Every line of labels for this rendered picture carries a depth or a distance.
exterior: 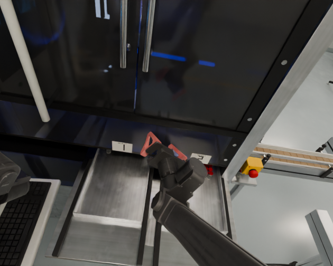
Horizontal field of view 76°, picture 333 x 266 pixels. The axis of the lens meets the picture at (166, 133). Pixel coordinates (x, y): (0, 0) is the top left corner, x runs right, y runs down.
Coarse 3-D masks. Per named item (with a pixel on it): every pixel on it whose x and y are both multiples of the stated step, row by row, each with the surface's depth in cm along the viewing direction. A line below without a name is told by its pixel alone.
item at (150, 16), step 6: (150, 0) 45; (150, 6) 46; (150, 12) 47; (150, 18) 48; (150, 24) 49; (150, 30) 50; (144, 36) 51; (150, 36) 51; (144, 42) 52; (150, 42) 52; (144, 48) 53; (150, 48) 53; (144, 54) 54; (150, 54) 55; (144, 60) 55; (144, 66) 56
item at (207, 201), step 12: (216, 168) 108; (216, 180) 103; (204, 192) 98; (216, 192) 99; (192, 204) 93; (204, 204) 94; (216, 204) 95; (204, 216) 90; (216, 216) 91; (216, 228) 87
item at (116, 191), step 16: (96, 160) 100; (112, 160) 102; (128, 160) 103; (144, 160) 105; (96, 176) 95; (112, 176) 96; (128, 176) 97; (144, 176) 98; (80, 192) 85; (96, 192) 90; (112, 192) 91; (128, 192) 92; (144, 192) 93; (80, 208) 84; (96, 208) 85; (112, 208) 86; (128, 208) 87
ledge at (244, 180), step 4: (236, 176) 107; (240, 176) 108; (244, 176) 108; (248, 176) 108; (232, 180) 105; (236, 180) 105; (240, 180) 106; (244, 180) 106; (248, 180) 106; (252, 180) 107; (240, 184) 106; (244, 184) 106; (248, 184) 106; (252, 184) 105; (256, 184) 106
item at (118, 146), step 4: (112, 144) 90; (116, 144) 90; (120, 144) 89; (124, 144) 89; (128, 144) 89; (132, 144) 89; (112, 148) 92; (116, 148) 92; (120, 148) 91; (128, 148) 91; (128, 152) 93
